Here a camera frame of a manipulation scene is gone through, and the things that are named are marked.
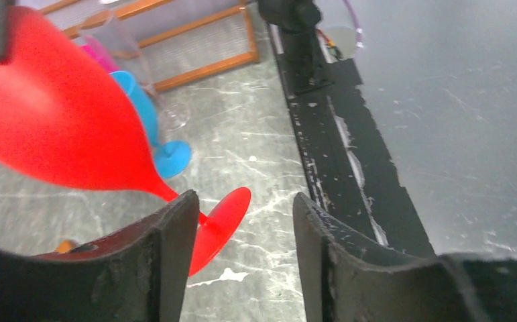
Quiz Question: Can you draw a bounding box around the wooden tiered shelf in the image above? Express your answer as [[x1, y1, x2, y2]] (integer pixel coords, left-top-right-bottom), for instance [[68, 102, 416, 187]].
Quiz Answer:
[[25, 1, 260, 91]]

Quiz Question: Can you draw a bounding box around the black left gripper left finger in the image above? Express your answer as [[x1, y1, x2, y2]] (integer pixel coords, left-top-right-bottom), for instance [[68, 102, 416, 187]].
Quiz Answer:
[[0, 190, 199, 321]]

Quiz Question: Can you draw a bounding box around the pink wine glass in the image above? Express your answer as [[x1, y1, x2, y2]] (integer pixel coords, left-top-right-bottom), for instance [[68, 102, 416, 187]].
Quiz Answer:
[[80, 45, 120, 73]]

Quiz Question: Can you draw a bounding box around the dark blue wine glass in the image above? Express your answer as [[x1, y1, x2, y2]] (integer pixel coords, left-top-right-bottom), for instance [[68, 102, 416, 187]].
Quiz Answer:
[[110, 70, 192, 179]]

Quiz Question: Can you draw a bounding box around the wooden rack base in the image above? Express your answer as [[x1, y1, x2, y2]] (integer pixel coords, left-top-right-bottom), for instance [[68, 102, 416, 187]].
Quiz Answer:
[[54, 239, 79, 254]]

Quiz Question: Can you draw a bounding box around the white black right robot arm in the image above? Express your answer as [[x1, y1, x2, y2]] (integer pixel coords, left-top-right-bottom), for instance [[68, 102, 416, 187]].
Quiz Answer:
[[0, 1, 321, 61]]

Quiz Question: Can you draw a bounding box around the clear wine glass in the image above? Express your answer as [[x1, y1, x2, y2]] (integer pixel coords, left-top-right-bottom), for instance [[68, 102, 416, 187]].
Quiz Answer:
[[78, 9, 190, 131]]

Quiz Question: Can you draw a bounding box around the red wine glass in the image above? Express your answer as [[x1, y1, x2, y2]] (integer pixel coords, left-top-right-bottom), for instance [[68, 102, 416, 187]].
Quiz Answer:
[[0, 5, 252, 277]]

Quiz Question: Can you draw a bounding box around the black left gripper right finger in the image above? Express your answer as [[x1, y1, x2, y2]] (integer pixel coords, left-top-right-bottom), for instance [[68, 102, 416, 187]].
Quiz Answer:
[[293, 193, 517, 321]]

